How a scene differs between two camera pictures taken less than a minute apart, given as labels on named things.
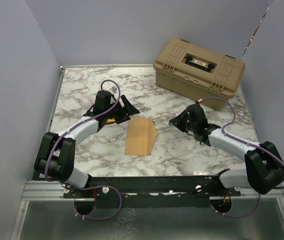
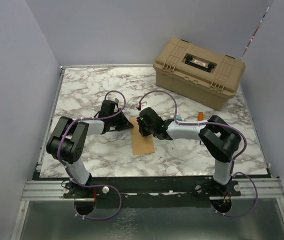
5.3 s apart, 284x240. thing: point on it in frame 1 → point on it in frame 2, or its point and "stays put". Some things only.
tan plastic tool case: [197, 72] stays put
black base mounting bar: [153, 191] stays put
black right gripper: [177, 121] → [141, 129]
